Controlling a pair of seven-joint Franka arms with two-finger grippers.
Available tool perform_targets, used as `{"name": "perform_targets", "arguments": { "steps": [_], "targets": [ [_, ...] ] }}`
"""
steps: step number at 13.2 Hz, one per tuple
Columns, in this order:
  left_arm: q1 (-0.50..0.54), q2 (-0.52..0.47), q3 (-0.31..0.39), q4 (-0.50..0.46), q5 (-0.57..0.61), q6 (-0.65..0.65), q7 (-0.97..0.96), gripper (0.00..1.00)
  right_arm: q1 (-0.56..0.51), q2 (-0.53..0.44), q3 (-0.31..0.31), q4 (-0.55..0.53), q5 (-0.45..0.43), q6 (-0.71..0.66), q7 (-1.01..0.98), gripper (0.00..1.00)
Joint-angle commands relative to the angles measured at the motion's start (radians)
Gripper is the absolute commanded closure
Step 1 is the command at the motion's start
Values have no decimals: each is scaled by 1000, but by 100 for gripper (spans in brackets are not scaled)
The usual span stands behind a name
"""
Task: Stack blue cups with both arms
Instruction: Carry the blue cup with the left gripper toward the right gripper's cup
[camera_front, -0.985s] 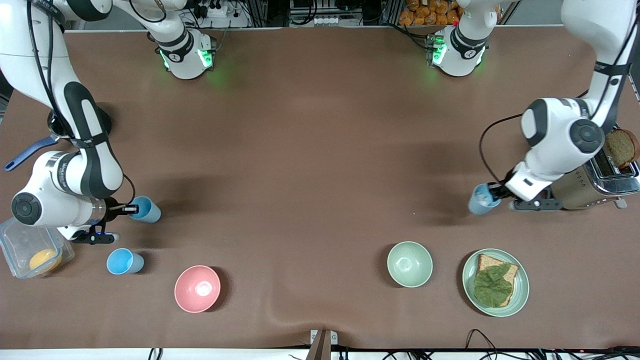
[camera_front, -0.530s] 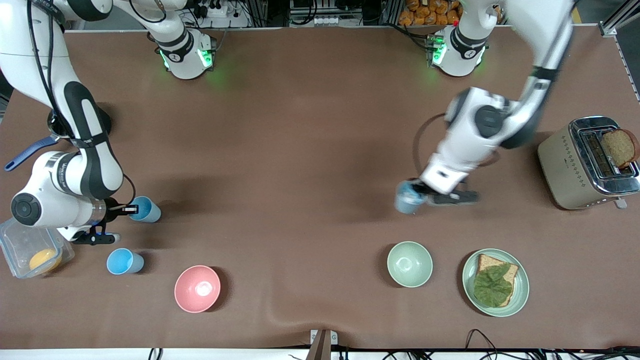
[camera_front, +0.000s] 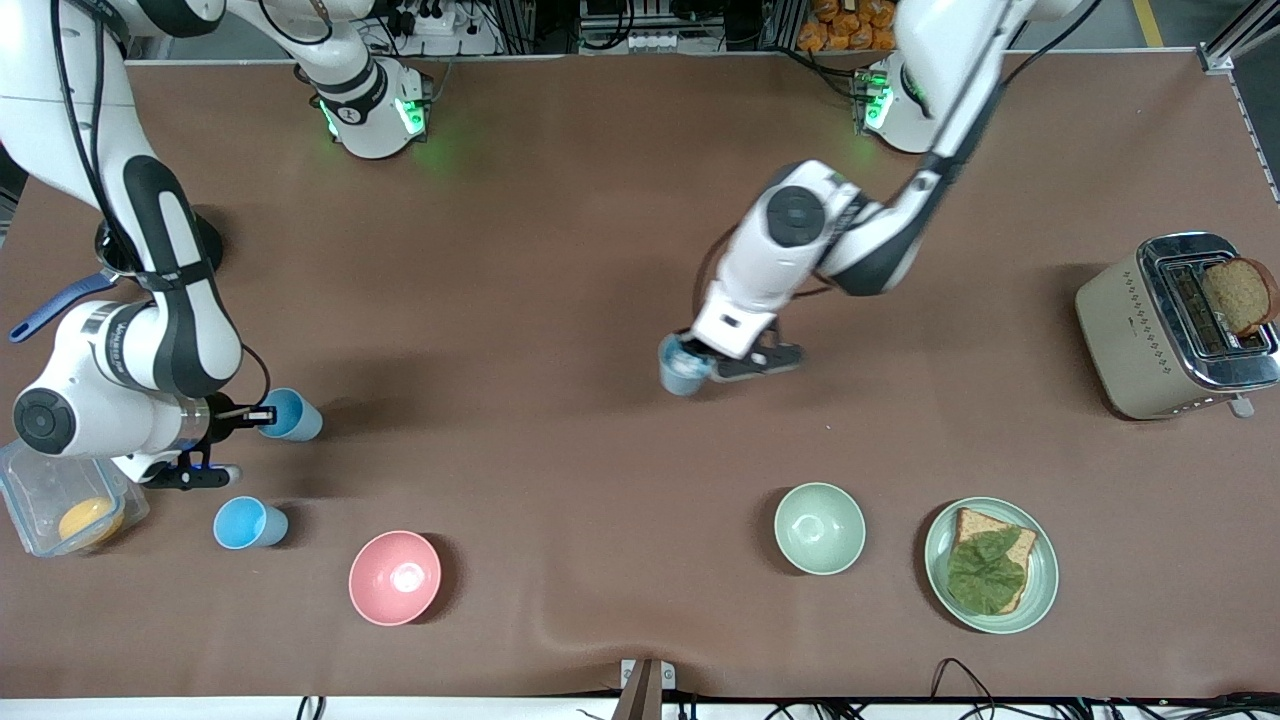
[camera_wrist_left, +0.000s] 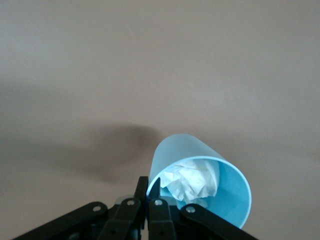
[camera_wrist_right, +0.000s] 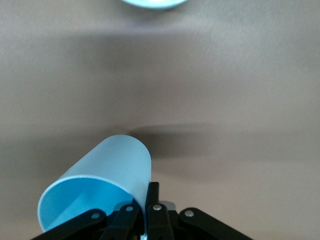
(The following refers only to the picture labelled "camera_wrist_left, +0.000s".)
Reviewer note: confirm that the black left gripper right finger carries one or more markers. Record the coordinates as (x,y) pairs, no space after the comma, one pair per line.
(160,220)

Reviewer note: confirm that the brown table cloth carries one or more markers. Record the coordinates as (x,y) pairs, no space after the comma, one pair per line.
(160,62)

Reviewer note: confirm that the white tissue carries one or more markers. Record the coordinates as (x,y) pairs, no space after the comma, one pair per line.
(192,180)

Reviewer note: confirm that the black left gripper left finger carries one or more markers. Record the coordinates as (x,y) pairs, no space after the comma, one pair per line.
(125,220)

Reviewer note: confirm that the blue plastic cup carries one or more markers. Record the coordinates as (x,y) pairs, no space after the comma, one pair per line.
(232,190)

